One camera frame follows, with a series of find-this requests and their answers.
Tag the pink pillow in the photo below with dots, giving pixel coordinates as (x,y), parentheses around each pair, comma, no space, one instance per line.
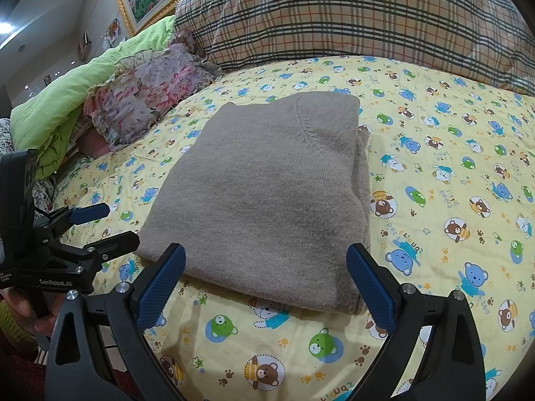
(94,144)

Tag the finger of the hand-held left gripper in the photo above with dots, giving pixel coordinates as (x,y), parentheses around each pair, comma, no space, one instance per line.
(87,213)
(117,244)

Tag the white floral cloth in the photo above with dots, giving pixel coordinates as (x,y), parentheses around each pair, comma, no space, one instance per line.
(46,192)

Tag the green quilt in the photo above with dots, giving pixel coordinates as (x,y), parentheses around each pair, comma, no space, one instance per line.
(83,71)

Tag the floral ruffled pillow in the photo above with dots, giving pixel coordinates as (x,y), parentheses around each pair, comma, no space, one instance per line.
(146,87)

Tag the person's left hand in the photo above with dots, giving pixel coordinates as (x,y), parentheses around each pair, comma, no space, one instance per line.
(19,303)

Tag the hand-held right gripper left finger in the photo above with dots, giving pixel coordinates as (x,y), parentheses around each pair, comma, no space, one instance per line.
(161,288)

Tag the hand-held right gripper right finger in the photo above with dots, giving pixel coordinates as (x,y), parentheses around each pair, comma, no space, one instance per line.
(370,288)

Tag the plaid pillow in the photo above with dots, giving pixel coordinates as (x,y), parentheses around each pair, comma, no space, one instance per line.
(355,21)

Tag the beige knit sweater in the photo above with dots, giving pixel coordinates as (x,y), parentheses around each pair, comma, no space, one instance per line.
(259,196)

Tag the yellow bear-print bed sheet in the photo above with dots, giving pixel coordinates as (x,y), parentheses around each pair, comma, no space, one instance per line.
(439,154)

